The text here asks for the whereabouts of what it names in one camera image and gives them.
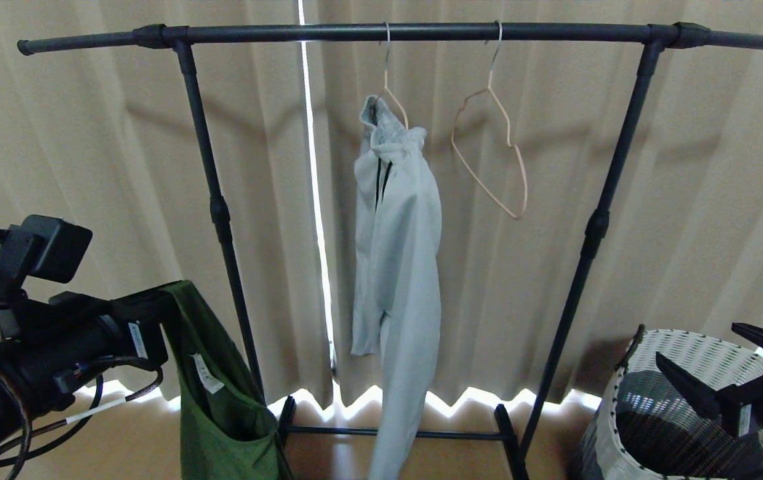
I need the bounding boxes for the white laundry basket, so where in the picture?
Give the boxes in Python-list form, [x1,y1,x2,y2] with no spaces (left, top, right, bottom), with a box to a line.
[572,325,763,480]

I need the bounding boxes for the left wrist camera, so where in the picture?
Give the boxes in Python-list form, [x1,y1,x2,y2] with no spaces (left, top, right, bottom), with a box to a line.
[0,215,93,334]

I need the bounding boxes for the black clothes rack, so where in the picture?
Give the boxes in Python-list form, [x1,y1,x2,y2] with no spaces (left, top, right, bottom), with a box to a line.
[17,22,763,480]

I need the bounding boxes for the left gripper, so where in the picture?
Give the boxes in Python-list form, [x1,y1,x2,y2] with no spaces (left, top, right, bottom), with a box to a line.
[15,290,179,411]

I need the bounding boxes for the pale grey shorts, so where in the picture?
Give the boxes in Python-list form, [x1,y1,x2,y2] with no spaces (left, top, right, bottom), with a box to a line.
[351,95,442,480]

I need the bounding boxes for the pink clothes hanger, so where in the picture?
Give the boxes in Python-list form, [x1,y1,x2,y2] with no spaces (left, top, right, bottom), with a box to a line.
[451,20,529,221]
[375,22,410,131]

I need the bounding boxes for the beige curtain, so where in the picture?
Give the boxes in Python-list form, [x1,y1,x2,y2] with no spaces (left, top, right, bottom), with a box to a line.
[0,0,763,414]

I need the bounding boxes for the green garment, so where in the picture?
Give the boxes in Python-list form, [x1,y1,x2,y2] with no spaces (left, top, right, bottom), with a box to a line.
[158,280,292,480]

